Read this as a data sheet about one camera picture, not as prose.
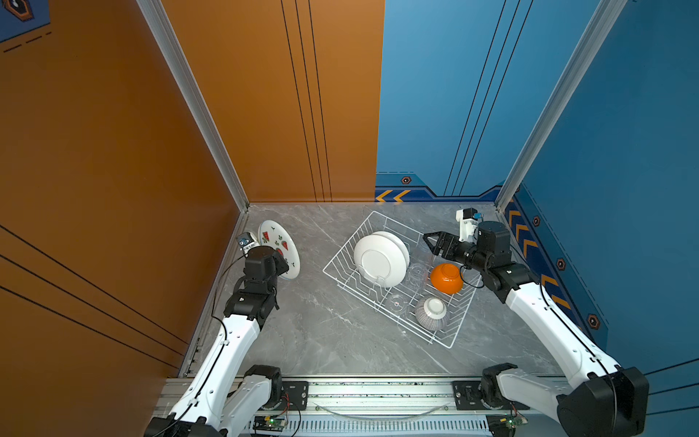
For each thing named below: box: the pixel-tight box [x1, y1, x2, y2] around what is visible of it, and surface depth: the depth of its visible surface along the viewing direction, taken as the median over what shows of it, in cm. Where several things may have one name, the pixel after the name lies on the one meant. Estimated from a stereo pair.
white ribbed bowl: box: [415, 296, 448, 332], surface depth 84 cm
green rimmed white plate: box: [354, 233, 407, 288], surface depth 89 cm
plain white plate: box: [360, 230, 411, 280], surface depth 89 cm
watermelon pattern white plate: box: [257, 219, 301, 281], surface depth 90 cm
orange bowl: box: [430, 262, 464, 295], surface depth 93 cm
